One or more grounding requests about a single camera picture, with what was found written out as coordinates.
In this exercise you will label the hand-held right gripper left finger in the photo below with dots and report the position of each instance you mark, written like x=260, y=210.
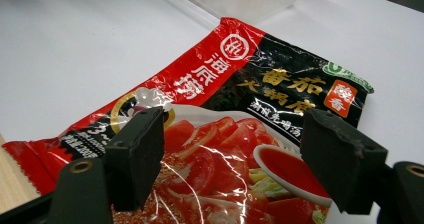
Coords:
x=135, y=157

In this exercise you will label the black and red soup base packet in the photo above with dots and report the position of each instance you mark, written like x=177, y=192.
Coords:
x=233, y=124

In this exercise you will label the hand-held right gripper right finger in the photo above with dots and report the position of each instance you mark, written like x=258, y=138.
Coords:
x=340, y=160

